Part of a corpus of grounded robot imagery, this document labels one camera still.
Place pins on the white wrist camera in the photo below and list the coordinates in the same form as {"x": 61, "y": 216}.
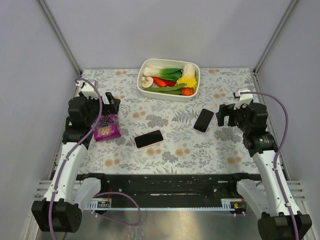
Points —
{"x": 244, "y": 96}
{"x": 86, "y": 90}

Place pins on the toy red chili pepper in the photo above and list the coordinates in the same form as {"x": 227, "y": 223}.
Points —
{"x": 163, "y": 83}

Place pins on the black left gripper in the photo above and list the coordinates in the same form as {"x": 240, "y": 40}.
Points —
{"x": 105, "y": 107}

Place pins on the toy orange tomato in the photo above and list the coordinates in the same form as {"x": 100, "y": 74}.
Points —
{"x": 186, "y": 91}

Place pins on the phone in pink case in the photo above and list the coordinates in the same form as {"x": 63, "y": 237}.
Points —
{"x": 148, "y": 139}

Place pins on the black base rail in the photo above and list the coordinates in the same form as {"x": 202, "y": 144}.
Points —
{"x": 170, "y": 191}

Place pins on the white rectangular food container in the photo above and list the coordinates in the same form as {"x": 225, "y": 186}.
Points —
{"x": 167, "y": 63}

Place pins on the toy green bean pod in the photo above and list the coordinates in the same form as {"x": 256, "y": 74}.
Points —
{"x": 171, "y": 90}

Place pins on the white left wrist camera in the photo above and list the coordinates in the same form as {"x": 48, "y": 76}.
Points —
{"x": 86, "y": 90}

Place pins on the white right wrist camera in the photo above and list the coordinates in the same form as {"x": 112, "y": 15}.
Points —
{"x": 244, "y": 96}

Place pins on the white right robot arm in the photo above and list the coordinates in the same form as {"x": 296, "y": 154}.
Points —
{"x": 278, "y": 215}

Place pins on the toy napa cabbage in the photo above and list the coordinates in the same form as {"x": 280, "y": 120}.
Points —
{"x": 188, "y": 77}

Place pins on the purple snack packet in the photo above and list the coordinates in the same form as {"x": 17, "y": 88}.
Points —
{"x": 108, "y": 128}

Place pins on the toy bok choy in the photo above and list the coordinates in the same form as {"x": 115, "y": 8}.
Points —
{"x": 169, "y": 74}

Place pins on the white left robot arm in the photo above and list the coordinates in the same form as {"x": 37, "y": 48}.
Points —
{"x": 62, "y": 206}

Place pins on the lilac phone case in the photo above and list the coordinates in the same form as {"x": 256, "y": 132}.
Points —
{"x": 203, "y": 131}

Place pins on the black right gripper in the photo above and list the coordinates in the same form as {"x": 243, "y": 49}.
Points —
{"x": 227, "y": 115}

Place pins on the toy mushroom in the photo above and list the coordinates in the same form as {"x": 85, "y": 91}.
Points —
{"x": 147, "y": 82}

